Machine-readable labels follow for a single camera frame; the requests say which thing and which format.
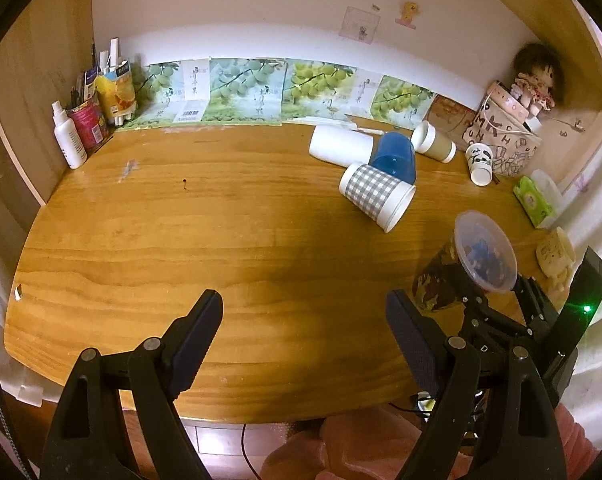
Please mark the green tissue pack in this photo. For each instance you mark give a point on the green tissue pack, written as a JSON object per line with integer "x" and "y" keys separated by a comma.
{"x": 532, "y": 201}

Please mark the red tin can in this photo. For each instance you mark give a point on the red tin can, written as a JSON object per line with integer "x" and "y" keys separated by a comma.
{"x": 88, "y": 122}

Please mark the letter print fabric bag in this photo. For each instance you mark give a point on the letter print fabric bag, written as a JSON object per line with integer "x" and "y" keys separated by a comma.
{"x": 503, "y": 147}

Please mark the brown haired doll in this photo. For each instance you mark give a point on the brown haired doll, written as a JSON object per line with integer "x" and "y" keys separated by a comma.
{"x": 533, "y": 80}

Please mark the plain white cup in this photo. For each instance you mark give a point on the plain white cup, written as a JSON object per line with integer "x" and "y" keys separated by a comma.
{"x": 341, "y": 145}

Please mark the grey checked paper cup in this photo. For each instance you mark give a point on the grey checked paper cup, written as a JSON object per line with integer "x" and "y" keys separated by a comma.
{"x": 373, "y": 191}

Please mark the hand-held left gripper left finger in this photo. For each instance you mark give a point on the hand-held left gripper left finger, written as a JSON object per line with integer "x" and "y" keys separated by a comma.
{"x": 196, "y": 345}

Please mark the white curtain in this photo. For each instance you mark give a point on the white curtain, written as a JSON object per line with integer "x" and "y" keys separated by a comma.
{"x": 598, "y": 340}

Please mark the yellow fruit print carton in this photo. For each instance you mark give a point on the yellow fruit print carton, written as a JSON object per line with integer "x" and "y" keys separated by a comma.
{"x": 116, "y": 92}

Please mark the yellow duck wall sticker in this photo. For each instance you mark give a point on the yellow duck wall sticker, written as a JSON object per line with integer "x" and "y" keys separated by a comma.
{"x": 409, "y": 12}

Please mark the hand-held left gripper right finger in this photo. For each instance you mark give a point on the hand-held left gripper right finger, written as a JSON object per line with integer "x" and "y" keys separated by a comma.
{"x": 413, "y": 340}

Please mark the white tubes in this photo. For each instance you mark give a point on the white tubes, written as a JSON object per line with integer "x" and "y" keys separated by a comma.
{"x": 113, "y": 55}

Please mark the dark patterned cup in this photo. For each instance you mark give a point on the dark patterned cup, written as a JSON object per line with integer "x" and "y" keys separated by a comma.
{"x": 443, "y": 272}

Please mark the grape print cardboard panel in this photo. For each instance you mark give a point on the grape print cardboard panel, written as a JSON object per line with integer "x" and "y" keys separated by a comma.
{"x": 243, "y": 90}
{"x": 317, "y": 89}
{"x": 153, "y": 95}
{"x": 400, "y": 100}

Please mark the beige and white cup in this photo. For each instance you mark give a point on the beige and white cup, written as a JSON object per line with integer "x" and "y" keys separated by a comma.
{"x": 433, "y": 142}

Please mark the pink wall sticker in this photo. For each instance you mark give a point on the pink wall sticker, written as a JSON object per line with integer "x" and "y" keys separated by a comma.
{"x": 359, "y": 24}

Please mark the person's pink clothing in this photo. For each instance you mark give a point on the person's pink clothing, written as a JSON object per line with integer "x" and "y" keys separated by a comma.
{"x": 361, "y": 447}

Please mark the white spray bottle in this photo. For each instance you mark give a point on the white spray bottle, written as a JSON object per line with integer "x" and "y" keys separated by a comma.
{"x": 68, "y": 136}

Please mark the blue and white packet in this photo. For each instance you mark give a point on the blue and white packet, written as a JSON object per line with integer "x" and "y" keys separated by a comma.
{"x": 91, "y": 82}

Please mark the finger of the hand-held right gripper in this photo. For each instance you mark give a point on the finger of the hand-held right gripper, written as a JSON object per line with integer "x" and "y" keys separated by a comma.
{"x": 537, "y": 307}
{"x": 477, "y": 319}

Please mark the panda print paper cup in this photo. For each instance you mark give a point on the panda print paper cup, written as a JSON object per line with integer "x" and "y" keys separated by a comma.
{"x": 479, "y": 162}

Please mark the brown cardboard panel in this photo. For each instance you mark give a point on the brown cardboard panel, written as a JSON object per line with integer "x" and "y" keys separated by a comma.
{"x": 448, "y": 116}

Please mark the pink box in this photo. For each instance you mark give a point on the pink box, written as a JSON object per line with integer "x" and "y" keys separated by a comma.
{"x": 506, "y": 99}

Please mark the blue plastic cup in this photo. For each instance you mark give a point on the blue plastic cup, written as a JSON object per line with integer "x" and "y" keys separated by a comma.
{"x": 395, "y": 156}

